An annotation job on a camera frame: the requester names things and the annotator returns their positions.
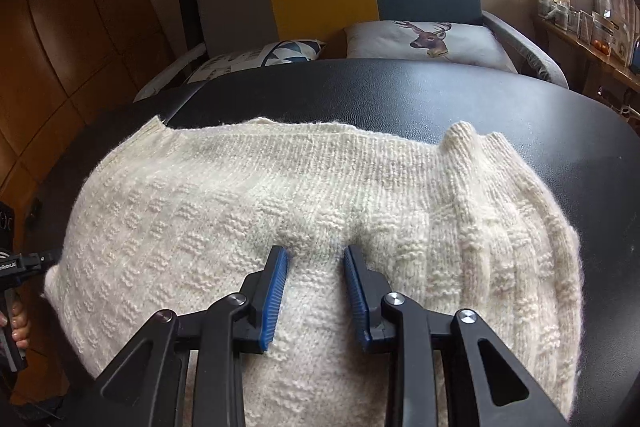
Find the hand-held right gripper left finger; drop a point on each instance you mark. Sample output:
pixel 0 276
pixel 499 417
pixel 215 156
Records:
pixel 275 297

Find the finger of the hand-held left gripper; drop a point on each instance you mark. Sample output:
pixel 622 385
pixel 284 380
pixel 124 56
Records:
pixel 40 261

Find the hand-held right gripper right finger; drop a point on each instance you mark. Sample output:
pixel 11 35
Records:
pixel 356 297

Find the cream knit sweater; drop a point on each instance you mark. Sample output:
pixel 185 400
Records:
pixel 200 217

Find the person's left hand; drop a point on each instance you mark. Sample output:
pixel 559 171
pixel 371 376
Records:
pixel 20 327

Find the geometric print pillow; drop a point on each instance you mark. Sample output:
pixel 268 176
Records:
pixel 250 57

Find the grey deer print pillow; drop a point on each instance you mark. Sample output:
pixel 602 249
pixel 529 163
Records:
pixel 380 42

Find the wooden desk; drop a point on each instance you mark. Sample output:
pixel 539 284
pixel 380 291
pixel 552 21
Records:
pixel 600 67

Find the oranges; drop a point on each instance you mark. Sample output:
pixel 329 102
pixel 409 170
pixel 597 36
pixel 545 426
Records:
pixel 601 46

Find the blue chair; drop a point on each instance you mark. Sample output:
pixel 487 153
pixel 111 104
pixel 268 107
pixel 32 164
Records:
pixel 636 54

